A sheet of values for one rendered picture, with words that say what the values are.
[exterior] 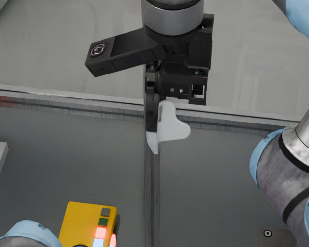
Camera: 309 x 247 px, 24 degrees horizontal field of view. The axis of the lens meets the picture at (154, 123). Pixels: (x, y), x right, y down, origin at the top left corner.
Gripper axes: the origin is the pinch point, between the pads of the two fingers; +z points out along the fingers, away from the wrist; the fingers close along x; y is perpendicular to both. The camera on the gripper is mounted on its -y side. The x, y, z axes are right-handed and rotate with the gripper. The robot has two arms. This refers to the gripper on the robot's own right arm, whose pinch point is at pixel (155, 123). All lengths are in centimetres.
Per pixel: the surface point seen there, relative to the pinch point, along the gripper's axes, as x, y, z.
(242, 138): 45, 15, 55
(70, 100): 46, -27, 48
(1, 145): 41, -45, 62
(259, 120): 46, 18, 48
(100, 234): 5.0, -11.4, 40.1
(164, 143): 45, -4, 60
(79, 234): 4.8, -15.5, 40.7
